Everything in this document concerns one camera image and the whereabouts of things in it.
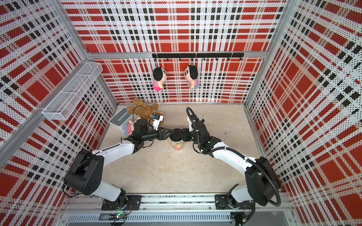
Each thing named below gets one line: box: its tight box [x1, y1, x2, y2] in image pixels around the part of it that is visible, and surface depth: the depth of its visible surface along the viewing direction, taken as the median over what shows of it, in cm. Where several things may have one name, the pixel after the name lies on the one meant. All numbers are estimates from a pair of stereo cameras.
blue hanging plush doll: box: [183, 64, 200, 90], surface depth 96 cm
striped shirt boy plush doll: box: [121, 119, 134, 136], surface depth 100 cm
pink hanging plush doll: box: [152, 66, 167, 91], surface depth 96 cm
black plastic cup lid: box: [169, 128, 183, 142], surface depth 82 cm
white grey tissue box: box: [108, 106, 133, 128], surface depth 107 cm
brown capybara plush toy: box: [126, 97, 163, 121], surface depth 109 cm
